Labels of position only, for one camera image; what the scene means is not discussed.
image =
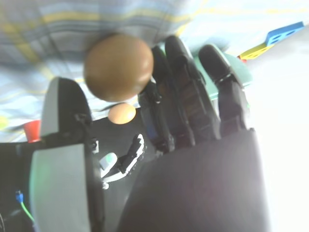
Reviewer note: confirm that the brown egg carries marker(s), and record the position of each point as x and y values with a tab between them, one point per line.
122	113
118	67

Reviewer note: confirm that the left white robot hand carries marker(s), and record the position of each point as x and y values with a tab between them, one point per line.
193	188

